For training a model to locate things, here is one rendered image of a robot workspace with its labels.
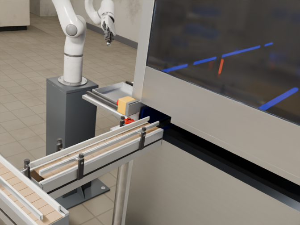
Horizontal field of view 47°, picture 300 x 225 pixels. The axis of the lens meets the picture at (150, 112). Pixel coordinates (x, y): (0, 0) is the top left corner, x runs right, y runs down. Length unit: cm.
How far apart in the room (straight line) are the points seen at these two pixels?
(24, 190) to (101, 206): 140
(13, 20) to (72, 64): 493
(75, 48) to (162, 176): 98
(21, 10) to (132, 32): 211
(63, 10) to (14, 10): 493
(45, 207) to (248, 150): 82
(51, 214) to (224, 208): 82
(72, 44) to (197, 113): 104
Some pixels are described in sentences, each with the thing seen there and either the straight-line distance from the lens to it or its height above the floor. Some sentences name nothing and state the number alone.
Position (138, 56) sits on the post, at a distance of 171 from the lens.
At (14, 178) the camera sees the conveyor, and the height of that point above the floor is 93.
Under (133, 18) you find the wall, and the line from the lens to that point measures 670.
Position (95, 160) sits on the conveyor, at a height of 93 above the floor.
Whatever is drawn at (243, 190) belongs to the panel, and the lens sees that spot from 157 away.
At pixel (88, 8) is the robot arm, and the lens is 222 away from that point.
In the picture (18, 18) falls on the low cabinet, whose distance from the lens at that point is 717.
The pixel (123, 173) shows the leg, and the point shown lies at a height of 74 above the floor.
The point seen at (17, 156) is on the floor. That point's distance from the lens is 315.
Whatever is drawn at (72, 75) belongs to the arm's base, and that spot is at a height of 92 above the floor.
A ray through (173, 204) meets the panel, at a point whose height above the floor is 56.
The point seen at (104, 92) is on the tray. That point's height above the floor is 88.
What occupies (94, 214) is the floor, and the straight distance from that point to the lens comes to 256.
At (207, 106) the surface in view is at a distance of 152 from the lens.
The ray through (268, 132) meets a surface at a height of 114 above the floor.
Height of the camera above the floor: 171
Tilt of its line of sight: 25 degrees down
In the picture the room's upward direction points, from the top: 8 degrees clockwise
